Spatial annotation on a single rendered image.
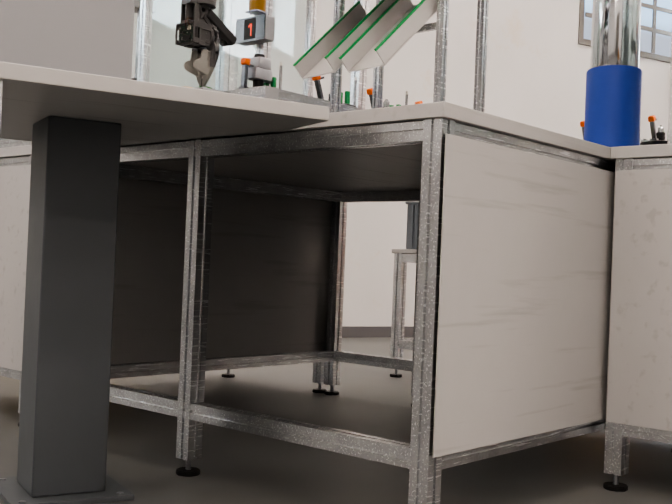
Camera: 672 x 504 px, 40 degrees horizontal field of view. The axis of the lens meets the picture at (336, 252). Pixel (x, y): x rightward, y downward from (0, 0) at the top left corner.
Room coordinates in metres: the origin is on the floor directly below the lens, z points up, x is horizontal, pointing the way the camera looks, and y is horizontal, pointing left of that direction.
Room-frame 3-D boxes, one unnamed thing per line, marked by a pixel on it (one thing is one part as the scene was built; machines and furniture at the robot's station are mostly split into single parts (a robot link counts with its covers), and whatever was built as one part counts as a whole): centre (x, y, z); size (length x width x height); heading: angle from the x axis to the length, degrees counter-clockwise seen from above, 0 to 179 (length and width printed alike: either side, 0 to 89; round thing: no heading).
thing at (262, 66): (2.50, 0.22, 1.06); 0.08 x 0.04 x 0.07; 139
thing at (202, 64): (2.28, 0.35, 1.01); 0.06 x 0.03 x 0.09; 139
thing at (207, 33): (2.29, 0.37, 1.12); 0.09 x 0.08 x 0.12; 139
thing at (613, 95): (2.67, -0.79, 1.00); 0.16 x 0.16 x 0.27
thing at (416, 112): (2.80, -0.10, 0.85); 1.50 x 1.41 x 0.03; 49
